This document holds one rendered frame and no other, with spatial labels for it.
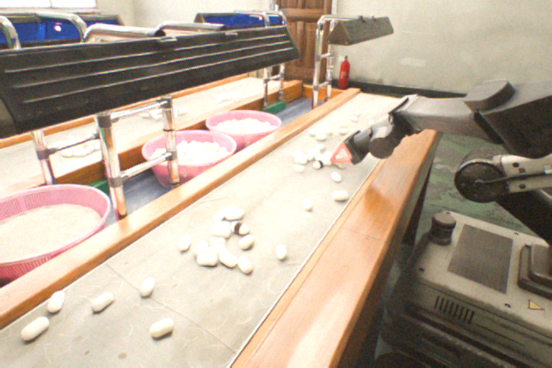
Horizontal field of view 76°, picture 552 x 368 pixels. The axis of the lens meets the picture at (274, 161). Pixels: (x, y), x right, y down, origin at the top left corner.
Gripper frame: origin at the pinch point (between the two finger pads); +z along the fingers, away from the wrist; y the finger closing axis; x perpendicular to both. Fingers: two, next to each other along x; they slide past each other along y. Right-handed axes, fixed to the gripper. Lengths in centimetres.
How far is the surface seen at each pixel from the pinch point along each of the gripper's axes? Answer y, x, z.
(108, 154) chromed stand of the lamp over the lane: 50, -28, 11
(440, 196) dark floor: -147, 77, 28
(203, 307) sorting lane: 58, 2, 1
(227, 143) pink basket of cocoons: 4.0, -21.0, 25.9
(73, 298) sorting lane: 66, -10, 14
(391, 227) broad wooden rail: 25.6, 13.7, -16.5
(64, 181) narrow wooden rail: 45, -33, 41
